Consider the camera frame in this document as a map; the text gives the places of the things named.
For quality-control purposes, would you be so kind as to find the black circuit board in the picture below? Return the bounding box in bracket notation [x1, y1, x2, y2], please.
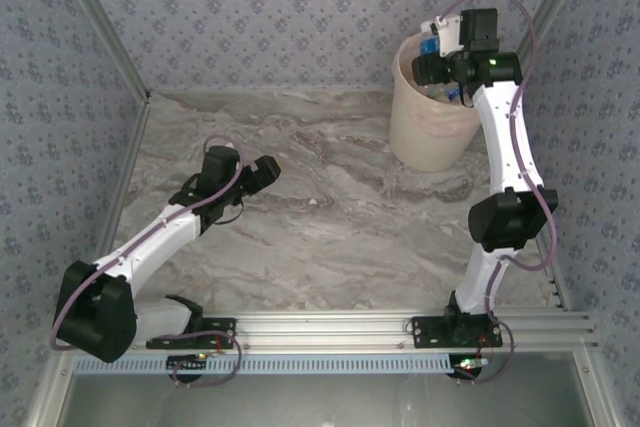
[447, 354, 490, 381]
[166, 353, 209, 384]

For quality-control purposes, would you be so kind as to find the right black mount plate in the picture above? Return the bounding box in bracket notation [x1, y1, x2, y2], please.
[410, 315, 504, 350]

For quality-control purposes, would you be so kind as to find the left black circuit board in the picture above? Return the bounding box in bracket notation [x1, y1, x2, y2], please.
[166, 353, 209, 384]

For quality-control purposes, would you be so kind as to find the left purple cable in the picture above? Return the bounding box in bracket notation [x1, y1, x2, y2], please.
[49, 134, 246, 389]

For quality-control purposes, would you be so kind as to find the aluminium side rail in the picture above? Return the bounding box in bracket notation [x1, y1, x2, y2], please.
[94, 96, 152, 263]
[532, 234, 572, 313]

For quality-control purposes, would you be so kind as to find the beige plastic bin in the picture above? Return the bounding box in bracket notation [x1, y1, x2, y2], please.
[389, 29, 484, 173]

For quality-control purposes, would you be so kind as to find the metal sheet panel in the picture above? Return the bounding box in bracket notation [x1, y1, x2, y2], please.
[24, 351, 621, 427]

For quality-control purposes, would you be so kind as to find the slotted grey cable duct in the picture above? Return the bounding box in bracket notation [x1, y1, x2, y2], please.
[73, 352, 454, 376]

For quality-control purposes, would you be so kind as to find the black mount plate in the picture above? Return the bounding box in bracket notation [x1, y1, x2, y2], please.
[410, 315, 504, 350]
[144, 315, 238, 351]

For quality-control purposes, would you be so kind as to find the left thin black cable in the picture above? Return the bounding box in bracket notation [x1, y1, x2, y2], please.
[214, 200, 246, 224]

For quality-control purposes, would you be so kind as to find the left black mount plate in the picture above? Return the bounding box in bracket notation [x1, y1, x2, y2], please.
[144, 315, 238, 351]

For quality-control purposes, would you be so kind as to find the long aluminium base rail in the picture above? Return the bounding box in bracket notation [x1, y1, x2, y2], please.
[55, 310, 599, 352]

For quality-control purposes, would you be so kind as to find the right black circuit board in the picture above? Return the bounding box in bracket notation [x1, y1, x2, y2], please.
[447, 354, 490, 381]

